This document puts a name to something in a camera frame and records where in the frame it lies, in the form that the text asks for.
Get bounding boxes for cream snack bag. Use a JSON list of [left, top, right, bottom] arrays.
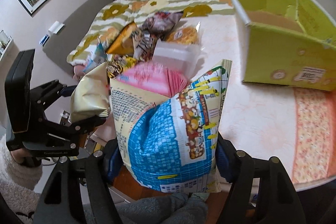
[[70, 63, 110, 123]]

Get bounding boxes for blue yellow snack bag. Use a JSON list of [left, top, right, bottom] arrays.
[[110, 60, 232, 193]]

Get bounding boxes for orange chip bag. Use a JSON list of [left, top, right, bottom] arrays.
[[105, 22, 141, 55]]

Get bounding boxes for pink snack packet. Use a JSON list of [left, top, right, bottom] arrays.
[[116, 61, 189, 98]]

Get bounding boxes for dark red snack bag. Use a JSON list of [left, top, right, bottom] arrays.
[[141, 11, 183, 36]]

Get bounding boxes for white translucent snack packet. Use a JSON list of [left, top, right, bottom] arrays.
[[152, 40, 202, 79]]

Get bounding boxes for left hand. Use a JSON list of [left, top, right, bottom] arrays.
[[10, 148, 32, 164]]

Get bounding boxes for pink pillow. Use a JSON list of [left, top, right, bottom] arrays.
[[73, 65, 85, 81]]

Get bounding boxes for white pink tablecloth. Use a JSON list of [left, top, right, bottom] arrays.
[[181, 15, 335, 190]]

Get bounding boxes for grey headboard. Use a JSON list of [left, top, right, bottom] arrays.
[[43, 0, 112, 76]]

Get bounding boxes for blue white small box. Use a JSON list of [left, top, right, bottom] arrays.
[[39, 34, 50, 47]]

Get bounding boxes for white tissue pack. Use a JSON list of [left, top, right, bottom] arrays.
[[48, 21, 65, 35]]

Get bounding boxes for yellow chocolate snack packet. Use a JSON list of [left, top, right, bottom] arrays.
[[107, 54, 138, 79]]

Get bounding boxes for green cardboard box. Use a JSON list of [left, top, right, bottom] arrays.
[[231, 0, 335, 92]]

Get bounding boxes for round cracker packet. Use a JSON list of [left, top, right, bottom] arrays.
[[164, 22, 201, 45]]

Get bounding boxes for floral striped blanket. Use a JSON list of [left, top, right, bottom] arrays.
[[67, 0, 234, 66]]

